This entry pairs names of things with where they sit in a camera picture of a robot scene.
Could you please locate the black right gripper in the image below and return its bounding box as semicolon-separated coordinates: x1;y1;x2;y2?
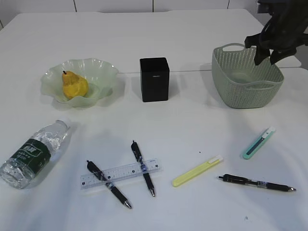
244;0;308;65

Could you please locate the yellow utility knife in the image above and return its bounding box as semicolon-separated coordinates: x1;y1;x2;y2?
172;155;223;187

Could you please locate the black pen under ruler left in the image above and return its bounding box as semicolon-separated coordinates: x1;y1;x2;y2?
87;160;132;209

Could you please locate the black pen right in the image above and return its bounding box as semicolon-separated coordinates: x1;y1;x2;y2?
218;174;296;192

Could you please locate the green woven plastic basket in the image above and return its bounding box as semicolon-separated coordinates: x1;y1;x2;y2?
212;43;284;109

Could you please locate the black pen over ruler middle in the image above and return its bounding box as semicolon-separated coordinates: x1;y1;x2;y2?
131;140;156;197

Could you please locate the teal utility knife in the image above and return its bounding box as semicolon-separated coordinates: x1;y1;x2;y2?
242;126;276;160

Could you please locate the transparent plastic ruler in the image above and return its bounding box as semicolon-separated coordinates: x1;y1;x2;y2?
80;159;162;190

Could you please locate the yellow pear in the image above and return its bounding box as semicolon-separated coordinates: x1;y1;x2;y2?
62;71;89;100

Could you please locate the black square pen holder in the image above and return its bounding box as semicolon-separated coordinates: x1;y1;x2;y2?
140;57;170;102

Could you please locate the green wavy glass plate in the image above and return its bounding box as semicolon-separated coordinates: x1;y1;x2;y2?
41;58;119;107

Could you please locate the clear water bottle green label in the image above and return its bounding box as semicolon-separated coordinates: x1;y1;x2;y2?
0;118;72;189

